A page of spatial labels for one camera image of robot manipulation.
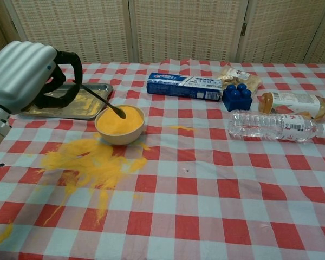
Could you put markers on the blue toy building block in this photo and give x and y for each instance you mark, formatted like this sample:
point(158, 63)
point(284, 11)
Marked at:
point(237, 103)

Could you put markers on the clear bag of snacks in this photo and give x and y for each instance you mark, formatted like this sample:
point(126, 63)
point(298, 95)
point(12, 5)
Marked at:
point(250, 80)

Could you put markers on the woven beige folding screen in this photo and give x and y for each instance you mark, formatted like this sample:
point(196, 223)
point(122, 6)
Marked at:
point(151, 27)

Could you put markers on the amber tea bottle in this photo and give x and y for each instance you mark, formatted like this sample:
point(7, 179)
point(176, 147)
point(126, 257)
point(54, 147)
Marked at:
point(289, 99)

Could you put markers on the black spoon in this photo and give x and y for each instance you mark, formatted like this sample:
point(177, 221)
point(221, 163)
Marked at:
point(121, 113)

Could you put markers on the brass screen hinge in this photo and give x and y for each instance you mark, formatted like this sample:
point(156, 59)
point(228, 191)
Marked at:
point(243, 29)

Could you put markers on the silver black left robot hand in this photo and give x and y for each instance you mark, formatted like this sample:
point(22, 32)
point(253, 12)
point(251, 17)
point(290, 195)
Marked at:
point(19, 75)

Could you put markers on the blue white toothpaste box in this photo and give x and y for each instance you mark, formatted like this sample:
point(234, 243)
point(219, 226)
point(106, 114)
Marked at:
point(178, 90)

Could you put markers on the clear plastic water bottle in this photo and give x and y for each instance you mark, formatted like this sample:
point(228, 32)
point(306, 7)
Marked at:
point(260, 126)

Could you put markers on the red white checkered tablecloth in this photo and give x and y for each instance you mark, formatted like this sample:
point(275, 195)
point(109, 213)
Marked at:
point(205, 203)

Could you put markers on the off-white bowl with yellow powder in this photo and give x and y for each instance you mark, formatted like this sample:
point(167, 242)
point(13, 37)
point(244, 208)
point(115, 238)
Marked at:
point(119, 136)

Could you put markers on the spilled yellow powder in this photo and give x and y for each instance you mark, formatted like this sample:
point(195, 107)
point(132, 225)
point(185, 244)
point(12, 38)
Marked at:
point(97, 163)

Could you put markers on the stainless steel tray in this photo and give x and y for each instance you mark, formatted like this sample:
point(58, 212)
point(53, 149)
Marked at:
point(98, 88)

